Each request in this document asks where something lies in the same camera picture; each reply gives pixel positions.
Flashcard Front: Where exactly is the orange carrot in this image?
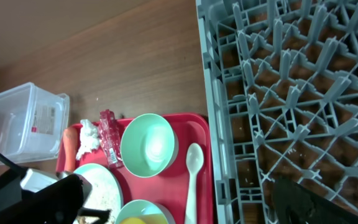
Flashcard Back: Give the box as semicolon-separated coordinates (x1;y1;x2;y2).
63;127;78;172

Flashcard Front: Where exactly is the light blue plate with rice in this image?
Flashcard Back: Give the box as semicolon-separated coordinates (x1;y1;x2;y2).
74;163;123;223

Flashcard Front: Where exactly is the light blue bowl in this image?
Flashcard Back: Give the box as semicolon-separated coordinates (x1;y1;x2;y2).
115;200;175;224

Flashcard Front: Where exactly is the yellow plastic cup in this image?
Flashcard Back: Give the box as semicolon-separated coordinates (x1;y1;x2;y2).
120;214;168;224

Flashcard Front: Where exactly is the white plastic spoon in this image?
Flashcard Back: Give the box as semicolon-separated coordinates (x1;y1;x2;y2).
184;143;204;224

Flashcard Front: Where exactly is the red snack wrapper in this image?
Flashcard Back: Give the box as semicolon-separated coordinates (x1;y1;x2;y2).
98;110;124;169

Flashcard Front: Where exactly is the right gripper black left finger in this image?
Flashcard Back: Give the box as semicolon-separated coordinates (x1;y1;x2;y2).
0;153;111;223

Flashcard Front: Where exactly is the grey dishwasher rack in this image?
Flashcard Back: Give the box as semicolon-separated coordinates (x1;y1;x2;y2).
196;0;358;223

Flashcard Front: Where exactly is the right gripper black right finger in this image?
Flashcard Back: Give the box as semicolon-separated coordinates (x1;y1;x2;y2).
272;178;358;224

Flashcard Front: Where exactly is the clear plastic bin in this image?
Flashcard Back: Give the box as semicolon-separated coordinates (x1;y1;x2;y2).
0;82;70;164

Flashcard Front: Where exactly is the crumpled white tissue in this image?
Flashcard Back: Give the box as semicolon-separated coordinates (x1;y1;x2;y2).
76;119;100;161

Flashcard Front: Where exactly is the mint green bowl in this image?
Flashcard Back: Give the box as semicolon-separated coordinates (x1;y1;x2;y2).
120;113;178;178

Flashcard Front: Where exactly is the red plastic tray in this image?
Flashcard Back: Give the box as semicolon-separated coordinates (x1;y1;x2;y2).
55;113;214;224

